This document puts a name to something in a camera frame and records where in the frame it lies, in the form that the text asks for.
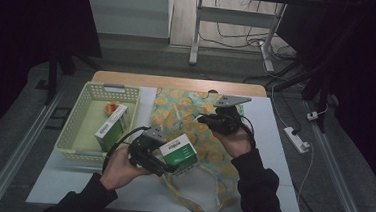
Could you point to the orange floral fabric bag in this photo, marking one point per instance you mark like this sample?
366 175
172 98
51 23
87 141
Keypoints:
206 147

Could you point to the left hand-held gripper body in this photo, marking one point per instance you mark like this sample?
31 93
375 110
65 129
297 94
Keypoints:
144 151

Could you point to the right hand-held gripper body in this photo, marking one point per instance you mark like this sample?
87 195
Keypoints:
226 118

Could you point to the green and white box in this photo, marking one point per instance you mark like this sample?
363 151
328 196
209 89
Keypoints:
114 131
181 154

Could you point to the white table mat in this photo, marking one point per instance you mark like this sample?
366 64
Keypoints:
273 152

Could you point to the small white adapter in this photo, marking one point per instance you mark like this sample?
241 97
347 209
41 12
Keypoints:
313 116

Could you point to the white metal desk frame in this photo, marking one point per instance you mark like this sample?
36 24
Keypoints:
235 17

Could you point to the aluminium floor rail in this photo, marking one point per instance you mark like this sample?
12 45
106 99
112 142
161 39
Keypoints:
334 176
19 154

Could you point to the white power strip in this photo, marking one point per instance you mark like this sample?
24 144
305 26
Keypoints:
295 140

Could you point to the small orange red packet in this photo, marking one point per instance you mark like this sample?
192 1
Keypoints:
111 108

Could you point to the pale green plastic basket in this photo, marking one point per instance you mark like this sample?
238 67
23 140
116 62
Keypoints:
80 135

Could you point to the black stand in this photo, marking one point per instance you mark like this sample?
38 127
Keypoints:
322 95
52 76

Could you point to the person's right hand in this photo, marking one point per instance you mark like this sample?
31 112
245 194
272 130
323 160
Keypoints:
235 142

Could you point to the white cabinet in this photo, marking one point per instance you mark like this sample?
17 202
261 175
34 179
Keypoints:
125 11

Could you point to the person's left hand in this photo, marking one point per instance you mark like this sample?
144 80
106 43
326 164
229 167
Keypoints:
121 170

